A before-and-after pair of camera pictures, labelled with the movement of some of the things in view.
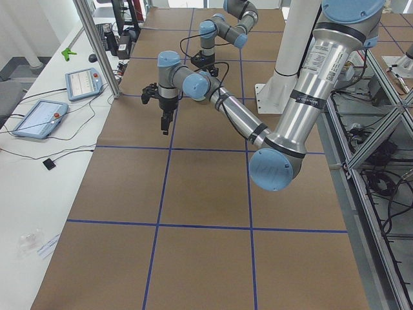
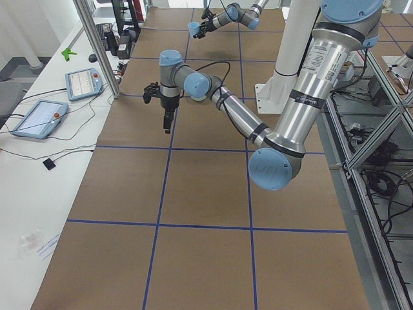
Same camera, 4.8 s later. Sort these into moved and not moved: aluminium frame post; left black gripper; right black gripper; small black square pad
Moved: right black gripper
Not moved: small black square pad; aluminium frame post; left black gripper
